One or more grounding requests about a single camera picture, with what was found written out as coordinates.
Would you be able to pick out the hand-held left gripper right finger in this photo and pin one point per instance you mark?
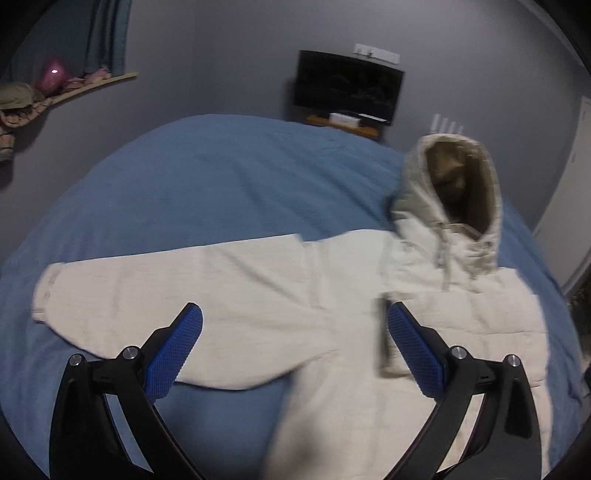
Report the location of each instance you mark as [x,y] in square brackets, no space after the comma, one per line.
[413,350]

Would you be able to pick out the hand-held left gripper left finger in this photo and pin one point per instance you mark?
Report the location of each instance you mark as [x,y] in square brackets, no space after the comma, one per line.
[178,350]

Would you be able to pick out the cream hooded puffer jacket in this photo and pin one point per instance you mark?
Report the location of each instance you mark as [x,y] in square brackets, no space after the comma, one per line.
[277,286]

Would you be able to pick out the blue bed blanket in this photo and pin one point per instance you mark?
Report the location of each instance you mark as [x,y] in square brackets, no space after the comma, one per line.
[207,175]

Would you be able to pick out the white router with antennas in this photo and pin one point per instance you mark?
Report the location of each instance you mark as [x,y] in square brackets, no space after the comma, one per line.
[448,127]

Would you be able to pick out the small white box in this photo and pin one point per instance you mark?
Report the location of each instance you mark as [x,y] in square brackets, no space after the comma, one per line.
[344,120]

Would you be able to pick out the wooden television shelf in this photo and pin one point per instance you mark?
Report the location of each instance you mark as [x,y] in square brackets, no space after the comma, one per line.
[321,122]

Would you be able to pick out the black flat screen television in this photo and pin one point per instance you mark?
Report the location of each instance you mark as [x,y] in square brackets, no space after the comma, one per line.
[346,85]

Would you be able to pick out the floral cloth pile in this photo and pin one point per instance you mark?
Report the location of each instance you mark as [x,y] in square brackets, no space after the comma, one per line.
[14,122]

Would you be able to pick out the pink crumpled cloth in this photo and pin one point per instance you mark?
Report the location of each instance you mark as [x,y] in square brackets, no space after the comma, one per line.
[87,78]

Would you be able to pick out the olive cap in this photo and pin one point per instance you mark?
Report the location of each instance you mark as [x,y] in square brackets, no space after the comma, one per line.
[18,94]

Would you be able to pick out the pink glowing lamp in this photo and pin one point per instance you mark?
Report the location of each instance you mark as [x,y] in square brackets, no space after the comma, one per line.
[54,74]

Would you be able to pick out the teal curtain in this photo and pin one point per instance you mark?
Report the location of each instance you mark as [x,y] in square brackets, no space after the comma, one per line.
[106,37]

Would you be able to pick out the white wall outlet strip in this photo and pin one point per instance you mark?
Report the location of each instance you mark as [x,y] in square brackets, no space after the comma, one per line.
[376,53]

